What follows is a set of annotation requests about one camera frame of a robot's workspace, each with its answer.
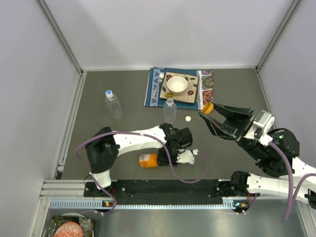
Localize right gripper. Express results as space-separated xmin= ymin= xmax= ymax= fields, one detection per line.
xmin=198 ymin=101 xmax=268 ymax=161

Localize orange bottle cap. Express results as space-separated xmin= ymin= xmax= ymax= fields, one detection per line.
xmin=201 ymin=102 xmax=214 ymax=115

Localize orange juice bottle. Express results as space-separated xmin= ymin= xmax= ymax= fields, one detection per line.
xmin=139 ymin=154 xmax=158 ymax=168

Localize clear plastic bottle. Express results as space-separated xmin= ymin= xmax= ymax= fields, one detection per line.
xmin=105 ymin=94 xmax=123 ymax=119
xmin=163 ymin=98 xmax=177 ymax=124

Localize blue white bottle cap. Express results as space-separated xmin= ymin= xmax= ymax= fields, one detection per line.
xmin=105 ymin=90 xmax=113 ymax=98

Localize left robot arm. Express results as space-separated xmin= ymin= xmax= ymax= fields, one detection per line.
xmin=85 ymin=123 xmax=198 ymax=196

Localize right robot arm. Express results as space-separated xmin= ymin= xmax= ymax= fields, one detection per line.
xmin=199 ymin=102 xmax=316 ymax=208

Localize small white bottle cap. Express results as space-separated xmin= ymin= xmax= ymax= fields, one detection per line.
xmin=185 ymin=116 xmax=192 ymax=122

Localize blue patterned placemat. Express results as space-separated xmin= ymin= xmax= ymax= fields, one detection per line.
xmin=144 ymin=67 xmax=214 ymax=110

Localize square floral plate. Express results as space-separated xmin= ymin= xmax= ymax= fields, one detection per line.
xmin=159 ymin=72 xmax=199 ymax=104

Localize cream bowl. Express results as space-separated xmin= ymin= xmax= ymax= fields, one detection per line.
xmin=167 ymin=76 xmax=188 ymax=94

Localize silver fork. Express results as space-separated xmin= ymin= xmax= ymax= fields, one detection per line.
xmin=151 ymin=72 xmax=164 ymax=99

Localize stacked patterned bowls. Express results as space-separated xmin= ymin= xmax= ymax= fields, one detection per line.
xmin=43 ymin=213 xmax=94 ymax=237

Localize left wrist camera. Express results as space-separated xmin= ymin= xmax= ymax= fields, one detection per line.
xmin=177 ymin=149 xmax=198 ymax=165

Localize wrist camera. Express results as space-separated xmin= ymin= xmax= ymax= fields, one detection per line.
xmin=253 ymin=110 xmax=275 ymax=146
xmin=177 ymin=149 xmax=198 ymax=165

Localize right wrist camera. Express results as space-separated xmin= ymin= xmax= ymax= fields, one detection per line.
xmin=253 ymin=110 xmax=275 ymax=146

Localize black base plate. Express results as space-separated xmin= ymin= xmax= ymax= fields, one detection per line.
xmin=83 ymin=179 xmax=260 ymax=205

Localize grey cable duct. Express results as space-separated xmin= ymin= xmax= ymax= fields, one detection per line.
xmin=49 ymin=197 xmax=243 ymax=210

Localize aluminium frame rail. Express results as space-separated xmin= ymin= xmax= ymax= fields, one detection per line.
xmin=37 ymin=179 xmax=316 ymax=200

